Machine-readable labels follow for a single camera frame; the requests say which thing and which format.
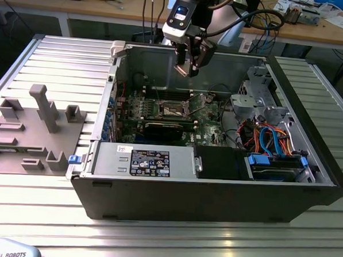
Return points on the black graphics card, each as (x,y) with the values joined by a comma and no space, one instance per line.
(162,131)

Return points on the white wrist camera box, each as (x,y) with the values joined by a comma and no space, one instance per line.
(173,30)

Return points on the pale grey case latch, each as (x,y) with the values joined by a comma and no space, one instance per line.
(118,48)

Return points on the grey device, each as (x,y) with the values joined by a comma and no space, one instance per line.
(309,17)

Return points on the blue case latch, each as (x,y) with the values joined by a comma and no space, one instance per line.
(73,159)

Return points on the silver metal disk bay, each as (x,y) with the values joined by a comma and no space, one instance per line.
(244,103)

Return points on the grey parts rack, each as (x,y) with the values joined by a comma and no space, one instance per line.
(30,138)

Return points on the blue box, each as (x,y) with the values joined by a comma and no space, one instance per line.
(332,2)

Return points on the pale blue teach pendant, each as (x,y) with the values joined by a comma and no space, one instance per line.
(9,249)

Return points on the white papers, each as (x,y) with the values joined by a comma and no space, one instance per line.
(342,21)

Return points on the silver CPU plate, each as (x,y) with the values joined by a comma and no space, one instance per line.
(182,68)

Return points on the black drive bay cover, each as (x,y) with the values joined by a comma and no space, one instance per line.
(218,162)

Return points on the copper coil cooler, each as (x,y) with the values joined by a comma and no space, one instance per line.
(292,15)

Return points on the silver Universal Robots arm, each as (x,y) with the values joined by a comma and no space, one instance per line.
(229,39)

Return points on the hard disk in blue carrier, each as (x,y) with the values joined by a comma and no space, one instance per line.
(273,168)

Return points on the green motherboard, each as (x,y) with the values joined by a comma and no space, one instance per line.
(206,127)

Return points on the silver power supply with label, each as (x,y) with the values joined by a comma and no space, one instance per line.
(112,160)

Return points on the black open PC case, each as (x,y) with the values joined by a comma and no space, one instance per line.
(185,201)

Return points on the wooden desk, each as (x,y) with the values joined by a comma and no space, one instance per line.
(114,11)

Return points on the CPU socket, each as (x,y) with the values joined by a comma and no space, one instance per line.
(169,112)

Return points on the black RAM slot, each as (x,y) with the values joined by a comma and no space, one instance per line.
(161,97)
(162,91)

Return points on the black upright box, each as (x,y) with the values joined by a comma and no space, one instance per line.
(254,3)

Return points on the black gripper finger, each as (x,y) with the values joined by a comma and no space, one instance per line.
(205,54)
(181,52)

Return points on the small black device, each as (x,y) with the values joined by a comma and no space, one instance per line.
(275,26)

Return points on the white printed card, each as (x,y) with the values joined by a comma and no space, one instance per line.
(246,46)

